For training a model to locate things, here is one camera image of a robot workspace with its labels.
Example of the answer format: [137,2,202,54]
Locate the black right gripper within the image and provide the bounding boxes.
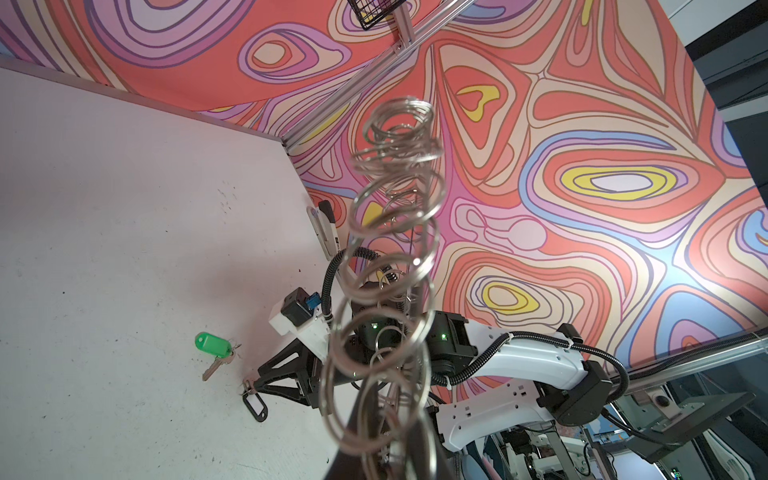
[244,339,360,408]

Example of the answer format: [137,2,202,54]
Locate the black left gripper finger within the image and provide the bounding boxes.
[323,380,456,479]

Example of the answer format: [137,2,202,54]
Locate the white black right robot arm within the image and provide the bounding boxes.
[243,251,629,452]

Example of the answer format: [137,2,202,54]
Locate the key with green tag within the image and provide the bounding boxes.
[195,332,241,382]

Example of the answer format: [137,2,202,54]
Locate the white black remote control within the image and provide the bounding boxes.
[306,200,341,261]

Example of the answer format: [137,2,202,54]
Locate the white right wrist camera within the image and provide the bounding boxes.
[269,287,329,347]

